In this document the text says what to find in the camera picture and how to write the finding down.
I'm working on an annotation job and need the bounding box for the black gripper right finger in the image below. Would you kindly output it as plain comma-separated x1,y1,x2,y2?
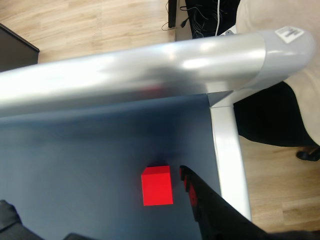
179,164,276,240

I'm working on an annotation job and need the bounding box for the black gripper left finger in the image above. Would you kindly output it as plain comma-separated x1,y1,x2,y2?
0,199,44,240

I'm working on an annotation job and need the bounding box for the red cube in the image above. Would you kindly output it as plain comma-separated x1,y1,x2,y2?
141,165,174,207

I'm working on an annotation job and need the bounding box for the person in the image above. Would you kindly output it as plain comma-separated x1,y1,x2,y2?
233,0,320,162

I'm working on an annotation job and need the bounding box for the dark brown cabinet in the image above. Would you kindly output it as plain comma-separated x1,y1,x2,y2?
0,22,41,74

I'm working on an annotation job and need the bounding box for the white barcode label sticker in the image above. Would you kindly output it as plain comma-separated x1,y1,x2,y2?
274,24,305,44

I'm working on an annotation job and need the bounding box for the black desk leg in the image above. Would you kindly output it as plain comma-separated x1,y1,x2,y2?
167,0,178,29

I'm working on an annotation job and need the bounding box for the white table side rail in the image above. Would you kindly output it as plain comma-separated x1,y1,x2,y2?
206,89,253,224

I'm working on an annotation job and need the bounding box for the silver table end rail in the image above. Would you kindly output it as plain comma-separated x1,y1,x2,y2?
0,29,318,118

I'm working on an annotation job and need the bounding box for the black cable with plug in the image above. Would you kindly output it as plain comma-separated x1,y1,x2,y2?
179,4,204,39

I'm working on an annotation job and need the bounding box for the white cable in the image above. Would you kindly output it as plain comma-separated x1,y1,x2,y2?
214,0,223,37

